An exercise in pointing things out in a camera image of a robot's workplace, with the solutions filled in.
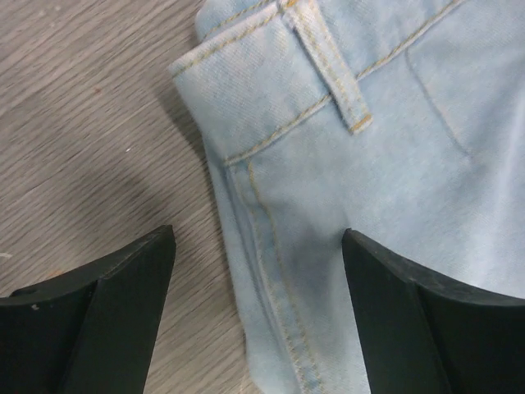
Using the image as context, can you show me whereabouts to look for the light blue jeans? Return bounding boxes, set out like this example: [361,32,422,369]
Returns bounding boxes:
[171,1,524,393]

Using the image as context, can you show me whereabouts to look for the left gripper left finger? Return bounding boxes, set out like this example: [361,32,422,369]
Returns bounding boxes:
[1,225,176,393]

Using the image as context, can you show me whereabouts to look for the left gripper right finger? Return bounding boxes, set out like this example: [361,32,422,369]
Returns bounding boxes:
[342,229,524,394]

